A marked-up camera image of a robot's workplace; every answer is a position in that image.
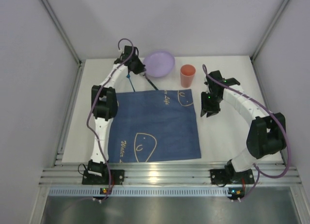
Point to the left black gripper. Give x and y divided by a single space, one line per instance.
138 67

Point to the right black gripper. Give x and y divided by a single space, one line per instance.
209 107

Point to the purple plastic plate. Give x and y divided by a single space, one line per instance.
159 63

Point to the blue embroidered cloth placemat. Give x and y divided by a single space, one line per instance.
154 126

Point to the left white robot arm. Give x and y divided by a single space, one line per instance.
104 105

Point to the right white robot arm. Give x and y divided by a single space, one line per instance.
267 131

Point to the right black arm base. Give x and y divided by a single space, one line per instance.
221 177

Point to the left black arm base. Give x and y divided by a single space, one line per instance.
95 178

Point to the blue plastic fork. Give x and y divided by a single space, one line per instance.
129 78

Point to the orange plastic cup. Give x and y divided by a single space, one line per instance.
187 73

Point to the metal spoon teal handle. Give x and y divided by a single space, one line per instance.
149 81

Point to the aluminium mounting rail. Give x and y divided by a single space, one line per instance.
162 174

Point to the left aluminium frame post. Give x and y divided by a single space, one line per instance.
57 24

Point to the aluminium frame post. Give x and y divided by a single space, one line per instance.
57 24
270 28

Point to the perforated grey cable duct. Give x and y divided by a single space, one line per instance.
145 191

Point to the right aluminium frame post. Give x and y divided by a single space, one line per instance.
270 28

